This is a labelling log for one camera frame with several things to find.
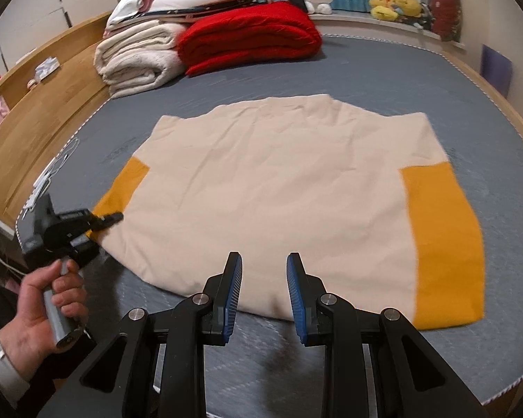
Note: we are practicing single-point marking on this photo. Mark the grey mattress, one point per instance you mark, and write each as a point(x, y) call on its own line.
point(375, 78)

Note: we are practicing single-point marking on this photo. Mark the cream and orange hooded jacket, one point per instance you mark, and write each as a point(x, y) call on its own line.
point(279, 191)

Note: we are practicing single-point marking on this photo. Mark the purple box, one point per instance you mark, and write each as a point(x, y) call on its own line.
point(497, 72)

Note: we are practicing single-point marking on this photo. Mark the person's left forearm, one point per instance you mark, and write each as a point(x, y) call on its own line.
point(0, 370)

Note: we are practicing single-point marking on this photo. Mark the wooden bed frame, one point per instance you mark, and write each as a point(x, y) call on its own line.
point(39, 135)

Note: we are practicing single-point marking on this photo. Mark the white and pink pouch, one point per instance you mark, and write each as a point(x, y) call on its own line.
point(45, 69)

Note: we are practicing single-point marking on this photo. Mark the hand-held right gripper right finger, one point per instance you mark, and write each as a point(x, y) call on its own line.
point(297, 300)

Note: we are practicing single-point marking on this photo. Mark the person's left hand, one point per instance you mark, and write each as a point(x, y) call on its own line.
point(30, 313)

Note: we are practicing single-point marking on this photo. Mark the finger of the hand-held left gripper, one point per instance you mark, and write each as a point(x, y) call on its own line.
point(109, 219)

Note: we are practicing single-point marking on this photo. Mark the red folded quilt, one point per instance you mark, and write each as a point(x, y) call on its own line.
point(248, 35)

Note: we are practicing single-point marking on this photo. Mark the white wardrobe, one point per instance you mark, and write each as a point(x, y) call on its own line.
point(43, 13)

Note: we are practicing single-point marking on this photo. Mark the yellow plush toy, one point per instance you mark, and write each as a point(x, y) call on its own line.
point(383, 6)
point(407, 4)

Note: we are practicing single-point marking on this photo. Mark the dark red cushion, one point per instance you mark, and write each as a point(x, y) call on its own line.
point(446, 15)

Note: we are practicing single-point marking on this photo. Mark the white folded fleece blanket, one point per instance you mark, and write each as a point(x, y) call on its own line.
point(135, 56)

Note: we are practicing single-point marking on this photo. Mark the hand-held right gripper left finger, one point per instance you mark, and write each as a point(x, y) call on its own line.
point(233, 296)

